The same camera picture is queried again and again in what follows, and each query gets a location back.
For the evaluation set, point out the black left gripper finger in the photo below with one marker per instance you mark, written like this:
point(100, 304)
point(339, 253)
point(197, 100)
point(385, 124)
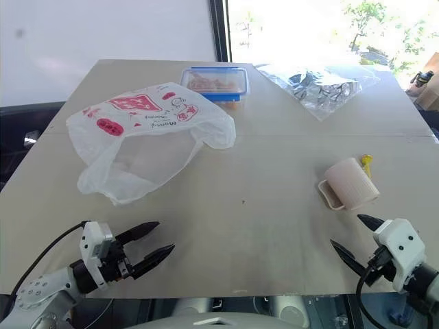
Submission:
point(154, 257)
point(139, 231)

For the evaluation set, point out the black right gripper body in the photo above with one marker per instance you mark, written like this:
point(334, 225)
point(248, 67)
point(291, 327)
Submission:
point(380, 267)

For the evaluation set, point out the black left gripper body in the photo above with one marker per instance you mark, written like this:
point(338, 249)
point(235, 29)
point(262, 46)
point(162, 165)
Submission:
point(115, 264)

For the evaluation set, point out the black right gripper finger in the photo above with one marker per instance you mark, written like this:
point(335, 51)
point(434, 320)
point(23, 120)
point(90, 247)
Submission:
point(348, 258)
point(371, 223)

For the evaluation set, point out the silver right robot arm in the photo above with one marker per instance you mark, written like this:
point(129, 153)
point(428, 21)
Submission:
point(425, 277)

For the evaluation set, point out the beige ribbed plastic cup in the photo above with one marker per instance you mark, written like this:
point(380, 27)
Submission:
point(350, 185)

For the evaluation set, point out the small yellow plastic peg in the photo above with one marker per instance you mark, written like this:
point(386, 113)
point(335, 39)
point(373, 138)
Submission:
point(367, 164)

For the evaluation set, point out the grey rounded robot torso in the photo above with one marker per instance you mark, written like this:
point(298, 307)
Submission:
point(219, 320)

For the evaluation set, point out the white red-printed plastic bag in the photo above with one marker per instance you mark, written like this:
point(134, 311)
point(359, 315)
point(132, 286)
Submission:
point(137, 113)

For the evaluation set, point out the brown cardboard box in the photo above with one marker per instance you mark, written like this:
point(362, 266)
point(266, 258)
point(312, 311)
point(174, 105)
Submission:
point(428, 92)

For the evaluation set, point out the clear plastic zip bag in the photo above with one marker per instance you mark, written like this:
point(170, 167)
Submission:
point(319, 89)

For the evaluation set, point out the small black device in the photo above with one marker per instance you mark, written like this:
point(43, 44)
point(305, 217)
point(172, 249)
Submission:
point(422, 78)

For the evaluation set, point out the black furniture beside table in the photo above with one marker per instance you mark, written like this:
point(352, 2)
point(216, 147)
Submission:
point(20, 123)

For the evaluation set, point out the blue-lidded clear food container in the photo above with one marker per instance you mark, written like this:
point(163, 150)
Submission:
point(214, 84)

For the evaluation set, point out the green tree outside window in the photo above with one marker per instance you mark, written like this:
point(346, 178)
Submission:
point(404, 34)

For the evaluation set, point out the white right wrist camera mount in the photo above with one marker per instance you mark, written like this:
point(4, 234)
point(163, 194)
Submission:
point(401, 246)

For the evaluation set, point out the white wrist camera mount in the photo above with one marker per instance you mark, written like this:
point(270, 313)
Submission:
point(401, 246)
point(90, 240)

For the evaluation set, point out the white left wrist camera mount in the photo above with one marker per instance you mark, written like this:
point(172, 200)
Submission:
point(90, 240)

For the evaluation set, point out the black window frame post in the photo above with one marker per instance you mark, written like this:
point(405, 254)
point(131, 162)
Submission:
point(219, 31)

